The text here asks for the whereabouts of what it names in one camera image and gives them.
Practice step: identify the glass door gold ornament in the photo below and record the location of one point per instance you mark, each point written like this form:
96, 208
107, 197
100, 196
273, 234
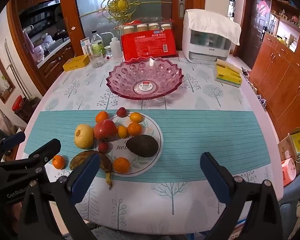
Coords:
106, 15

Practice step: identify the overripe brown banana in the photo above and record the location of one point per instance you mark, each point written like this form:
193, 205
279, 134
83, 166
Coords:
106, 164

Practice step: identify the red apple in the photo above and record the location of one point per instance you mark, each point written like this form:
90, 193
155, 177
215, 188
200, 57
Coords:
105, 130

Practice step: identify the orange wooden cabinet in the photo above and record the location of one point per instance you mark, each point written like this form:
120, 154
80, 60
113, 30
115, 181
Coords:
276, 74

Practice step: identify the pink plastic fruit bowl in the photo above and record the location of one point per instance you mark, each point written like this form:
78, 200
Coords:
145, 78

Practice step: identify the cardboard box on floor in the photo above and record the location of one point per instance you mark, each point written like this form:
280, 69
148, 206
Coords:
289, 147

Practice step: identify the yellow cardboard box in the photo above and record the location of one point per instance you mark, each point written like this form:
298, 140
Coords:
76, 63

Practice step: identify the clear bottle green label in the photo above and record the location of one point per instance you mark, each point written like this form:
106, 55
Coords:
97, 43

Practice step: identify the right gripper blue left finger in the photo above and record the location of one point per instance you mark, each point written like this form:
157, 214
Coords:
81, 178

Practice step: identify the small white blue carton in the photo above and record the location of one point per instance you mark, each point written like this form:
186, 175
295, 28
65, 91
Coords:
84, 45

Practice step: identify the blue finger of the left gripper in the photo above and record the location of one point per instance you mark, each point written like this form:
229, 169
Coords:
45, 153
13, 140

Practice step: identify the dark brown entry door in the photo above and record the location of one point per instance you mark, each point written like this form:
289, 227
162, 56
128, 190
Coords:
258, 19

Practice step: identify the orange tangerine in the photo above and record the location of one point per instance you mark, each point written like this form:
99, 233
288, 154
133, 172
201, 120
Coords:
102, 115
58, 162
134, 129
121, 165

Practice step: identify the small yellow kumquat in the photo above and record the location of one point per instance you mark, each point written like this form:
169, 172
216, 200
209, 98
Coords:
136, 117
122, 132

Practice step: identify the teal striped placemat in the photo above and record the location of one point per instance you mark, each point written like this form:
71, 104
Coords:
234, 138

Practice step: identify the yellow tissue pack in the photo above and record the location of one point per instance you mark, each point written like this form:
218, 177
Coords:
227, 73

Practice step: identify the clear drinking glass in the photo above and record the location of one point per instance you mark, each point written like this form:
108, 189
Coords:
96, 59

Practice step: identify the white squeeze wash bottle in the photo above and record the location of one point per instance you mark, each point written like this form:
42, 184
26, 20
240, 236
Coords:
115, 46

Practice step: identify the dark green avocado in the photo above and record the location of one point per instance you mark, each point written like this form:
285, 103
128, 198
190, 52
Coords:
143, 145

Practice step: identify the white countertop appliance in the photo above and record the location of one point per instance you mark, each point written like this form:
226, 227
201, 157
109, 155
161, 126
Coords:
200, 47

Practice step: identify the red paper cup package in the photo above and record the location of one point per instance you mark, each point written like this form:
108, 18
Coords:
151, 43

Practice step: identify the pink white container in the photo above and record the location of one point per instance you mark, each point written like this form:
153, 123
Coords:
288, 171

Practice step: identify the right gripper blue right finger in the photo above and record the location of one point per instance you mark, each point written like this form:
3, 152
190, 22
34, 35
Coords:
219, 178

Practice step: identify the red lidded bin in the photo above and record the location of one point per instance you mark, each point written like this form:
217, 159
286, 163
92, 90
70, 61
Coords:
18, 104

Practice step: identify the yellow pear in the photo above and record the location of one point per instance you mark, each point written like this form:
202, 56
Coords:
84, 136

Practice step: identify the brown jar pack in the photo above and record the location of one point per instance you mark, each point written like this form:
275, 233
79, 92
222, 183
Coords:
137, 26

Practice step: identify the tree pattern tablecloth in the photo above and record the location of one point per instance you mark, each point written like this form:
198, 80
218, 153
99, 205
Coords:
154, 208

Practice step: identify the white cloth on appliance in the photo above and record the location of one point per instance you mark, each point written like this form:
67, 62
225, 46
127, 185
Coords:
211, 22

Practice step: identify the small glass jar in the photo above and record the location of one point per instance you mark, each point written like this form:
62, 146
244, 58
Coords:
108, 52

